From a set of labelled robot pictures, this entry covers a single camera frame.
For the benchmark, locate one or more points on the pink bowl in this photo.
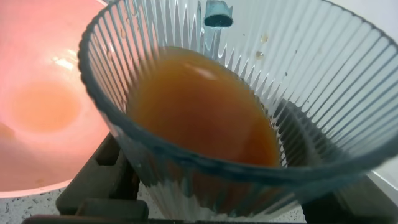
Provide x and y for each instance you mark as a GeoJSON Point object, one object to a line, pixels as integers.
{"type": "Point", "coordinates": [40, 93]}

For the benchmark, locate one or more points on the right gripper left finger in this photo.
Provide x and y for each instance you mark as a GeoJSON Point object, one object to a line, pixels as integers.
{"type": "Point", "coordinates": [93, 186]}

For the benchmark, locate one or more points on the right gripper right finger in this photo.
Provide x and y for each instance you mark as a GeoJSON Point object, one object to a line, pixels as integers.
{"type": "Point", "coordinates": [357, 208]}

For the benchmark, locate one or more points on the ribbed clear blue cup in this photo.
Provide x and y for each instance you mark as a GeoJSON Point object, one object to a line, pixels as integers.
{"type": "Point", "coordinates": [326, 77]}

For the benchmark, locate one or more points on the orange brown liquid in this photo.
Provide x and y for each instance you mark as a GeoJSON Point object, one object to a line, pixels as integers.
{"type": "Point", "coordinates": [202, 112]}

